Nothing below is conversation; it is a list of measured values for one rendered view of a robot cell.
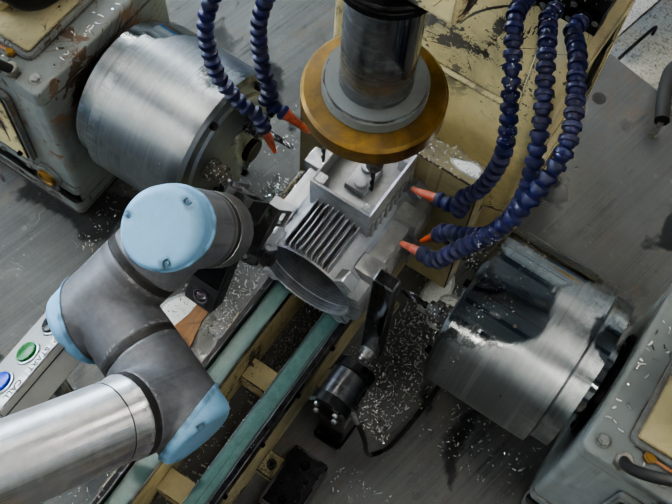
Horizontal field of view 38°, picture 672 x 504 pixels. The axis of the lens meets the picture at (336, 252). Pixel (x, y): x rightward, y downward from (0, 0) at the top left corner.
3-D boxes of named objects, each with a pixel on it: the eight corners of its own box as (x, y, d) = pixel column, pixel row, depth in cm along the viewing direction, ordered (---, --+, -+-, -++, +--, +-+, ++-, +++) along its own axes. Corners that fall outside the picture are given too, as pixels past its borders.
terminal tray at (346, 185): (353, 144, 145) (356, 118, 139) (414, 181, 143) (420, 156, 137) (307, 203, 141) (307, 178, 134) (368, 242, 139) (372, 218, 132)
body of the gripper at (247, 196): (295, 213, 127) (266, 209, 115) (262, 270, 128) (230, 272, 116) (247, 183, 128) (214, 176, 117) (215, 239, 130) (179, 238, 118)
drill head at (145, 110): (124, 42, 171) (99, -60, 148) (297, 148, 163) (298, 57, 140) (27, 143, 161) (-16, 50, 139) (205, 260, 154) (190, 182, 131)
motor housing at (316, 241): (327, 180, 160) (331, 117, 143) (425, 242, 156) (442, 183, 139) (253, 272, 153) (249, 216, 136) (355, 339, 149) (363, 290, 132)
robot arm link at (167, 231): (95, 227, 102) (161, 161, 100) (147, 229, 114) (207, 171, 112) (151, 295, 100) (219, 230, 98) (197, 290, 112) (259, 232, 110)
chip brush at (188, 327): (205, 283, 165) (204, 281, 164) (229, 298, 164) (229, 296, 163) (128, 380, 157) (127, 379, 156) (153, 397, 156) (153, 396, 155)
